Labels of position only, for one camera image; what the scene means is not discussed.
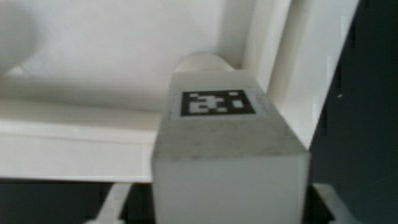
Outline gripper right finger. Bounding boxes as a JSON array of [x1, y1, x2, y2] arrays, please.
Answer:
[[312, 183, 354, 224]]

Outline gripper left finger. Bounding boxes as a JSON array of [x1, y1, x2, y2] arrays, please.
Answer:
[[84, 183, 131, 224]]

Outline white leg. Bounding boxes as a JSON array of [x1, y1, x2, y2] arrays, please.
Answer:
[[150, 53, 310, 224]]

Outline white square tabletop tray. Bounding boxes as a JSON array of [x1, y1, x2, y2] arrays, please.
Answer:
[[0, 0, 360, 182]]

